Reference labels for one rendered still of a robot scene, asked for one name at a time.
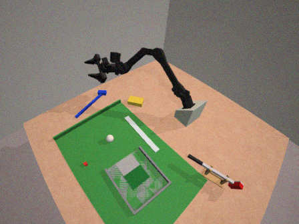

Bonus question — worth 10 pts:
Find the white golf ball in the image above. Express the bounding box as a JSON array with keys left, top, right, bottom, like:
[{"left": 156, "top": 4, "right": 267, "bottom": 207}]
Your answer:
[{"left": 105, "top": 135, "right": 113, "bottom": 143}]

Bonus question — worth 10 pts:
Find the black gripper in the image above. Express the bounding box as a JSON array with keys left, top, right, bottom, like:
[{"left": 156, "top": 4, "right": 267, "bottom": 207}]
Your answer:
[{"left": 85, "top": 54, "right": 112, "bottom": 83}]

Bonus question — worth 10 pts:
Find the green putting mat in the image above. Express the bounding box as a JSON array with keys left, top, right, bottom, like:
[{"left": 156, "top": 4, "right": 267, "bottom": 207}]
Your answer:
[{"left": 56, "top": 103, "right": 207, "bottom": 224}]

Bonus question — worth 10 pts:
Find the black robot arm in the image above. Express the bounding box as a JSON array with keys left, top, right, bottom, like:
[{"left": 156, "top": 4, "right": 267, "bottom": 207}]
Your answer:
[{"left": 102, "top": 47, "right": 195, "bottom": 109}]

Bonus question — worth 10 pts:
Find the blue putter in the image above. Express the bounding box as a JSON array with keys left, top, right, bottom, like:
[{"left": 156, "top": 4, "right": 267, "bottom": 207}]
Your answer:
[{"left": 75, "top": 90, "right": 107, "bottom": 119}]

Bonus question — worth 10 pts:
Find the yellow flat block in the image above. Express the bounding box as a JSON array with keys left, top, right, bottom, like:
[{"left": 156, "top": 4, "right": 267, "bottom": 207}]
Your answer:
[{"left": 127, "top": 95, "right": 144, "bottom": 107}]

